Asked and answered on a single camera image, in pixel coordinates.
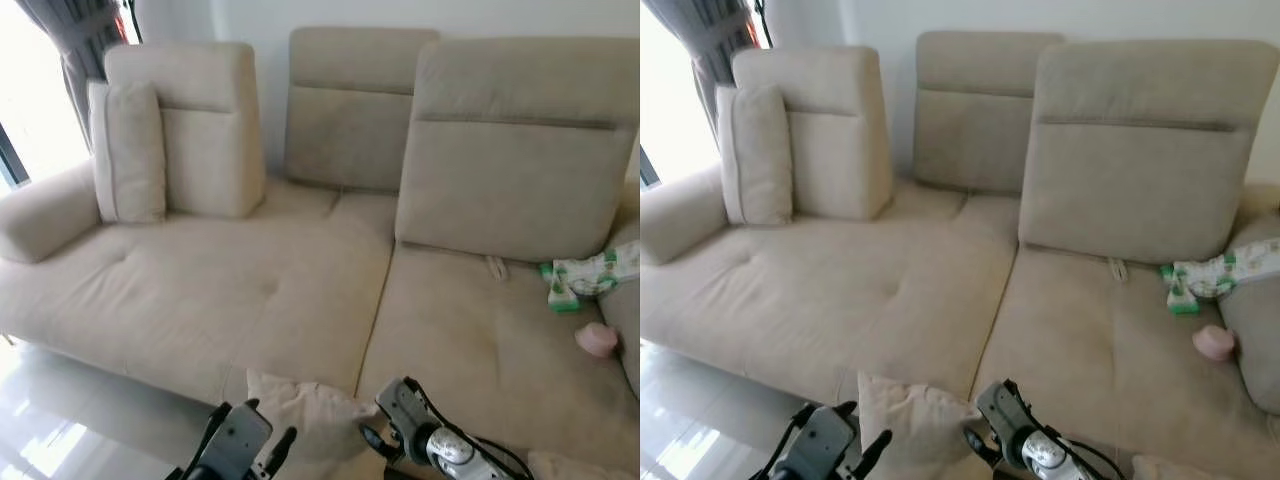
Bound green and white patterned cloth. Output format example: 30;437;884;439
1160;237;1280;316
538;240;641;313

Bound grey curtain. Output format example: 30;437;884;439
15;0;136;151
645;0;771;141

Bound small upright beige pillow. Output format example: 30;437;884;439
716;84;794;226
88;80;168;225

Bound beige fabric sofa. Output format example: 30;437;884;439
0;27;641;480
640;30;1280;480

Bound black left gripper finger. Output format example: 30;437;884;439
857;428;894;473
196;403;233;461
778;403;816;463
262;427;299;472

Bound beige sofa backrest with seam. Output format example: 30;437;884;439
283;27;441;193
912;30;1066;194

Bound small pink object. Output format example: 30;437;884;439
1191;324;1238;361
574;322;619;358

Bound beige sofa armrest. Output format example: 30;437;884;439
0;160;103;266
640;165;729;266
1218;210;1280;416

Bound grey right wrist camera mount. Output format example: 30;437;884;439
376;377;435;443
975;380;1033;446

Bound wide beige sofa backrest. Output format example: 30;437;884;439
1018;40;1280;264
395;38;641;263

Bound beige pillow corner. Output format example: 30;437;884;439
525;450;601;480

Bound bright window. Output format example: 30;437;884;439
0;0;93;191
640;0;723;189

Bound narrow beige sofa backrest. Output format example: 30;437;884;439
103;42;266;219
732;45;893;221

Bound beige square pillow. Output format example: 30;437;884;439
857;372;986;480
245;368;386;480

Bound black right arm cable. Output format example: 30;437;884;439
1060;437;1129;480
462;434;537;480

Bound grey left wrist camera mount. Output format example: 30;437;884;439
205;402;273;479
795;402;863;479

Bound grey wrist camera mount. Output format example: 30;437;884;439
205;402;273;479
795;402;863;479
376;377;435;443
975;380;1033;446

